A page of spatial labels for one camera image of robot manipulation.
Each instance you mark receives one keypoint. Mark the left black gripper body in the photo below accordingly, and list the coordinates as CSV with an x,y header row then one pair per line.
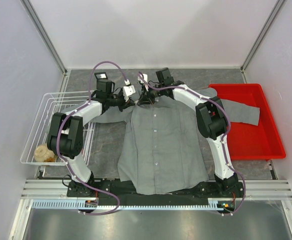
x,y
118,100

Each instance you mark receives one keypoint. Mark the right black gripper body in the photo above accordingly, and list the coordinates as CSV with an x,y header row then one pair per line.
x,y
152,94

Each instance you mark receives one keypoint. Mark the black box with brooch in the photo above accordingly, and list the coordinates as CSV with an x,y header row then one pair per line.
x,y
101,76

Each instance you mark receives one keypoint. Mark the grey shirt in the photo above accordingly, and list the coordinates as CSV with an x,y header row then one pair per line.
x,y
161,152

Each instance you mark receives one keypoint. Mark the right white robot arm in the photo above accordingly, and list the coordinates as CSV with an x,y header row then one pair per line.
x,y
213,124

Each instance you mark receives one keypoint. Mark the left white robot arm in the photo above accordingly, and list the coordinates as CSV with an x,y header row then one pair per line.
x,y
65,137

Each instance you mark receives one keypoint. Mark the beige bowl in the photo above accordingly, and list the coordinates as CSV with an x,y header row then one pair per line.
x,y
44,155

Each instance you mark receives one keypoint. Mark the red plastic bin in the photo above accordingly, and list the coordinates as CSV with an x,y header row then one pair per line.
x,y
247,141

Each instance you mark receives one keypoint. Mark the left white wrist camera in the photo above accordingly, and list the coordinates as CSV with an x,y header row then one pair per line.
x,y
128,90

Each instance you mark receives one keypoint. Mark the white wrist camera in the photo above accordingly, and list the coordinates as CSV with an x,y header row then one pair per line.
x,y
143,79
128,90

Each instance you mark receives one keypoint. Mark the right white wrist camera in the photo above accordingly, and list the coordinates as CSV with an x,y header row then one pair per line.
x,y
143,79

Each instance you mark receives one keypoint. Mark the white wire dish rack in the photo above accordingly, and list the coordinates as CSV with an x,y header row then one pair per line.
x,y
52,103

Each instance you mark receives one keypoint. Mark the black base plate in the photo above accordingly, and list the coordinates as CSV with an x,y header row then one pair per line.
x,y
126,192

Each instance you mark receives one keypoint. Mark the left aluminium frame post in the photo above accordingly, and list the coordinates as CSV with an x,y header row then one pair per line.
x,y
43,34

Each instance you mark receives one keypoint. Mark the aluminium frame post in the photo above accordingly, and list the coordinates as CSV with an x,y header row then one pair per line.
x,y
262,34
43,34

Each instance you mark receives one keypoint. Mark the grey slotted cable duct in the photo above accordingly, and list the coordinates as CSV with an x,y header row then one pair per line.
x,y
74,204

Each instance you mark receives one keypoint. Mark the right aluminium frame post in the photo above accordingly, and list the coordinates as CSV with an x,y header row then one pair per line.
x,y
262,34

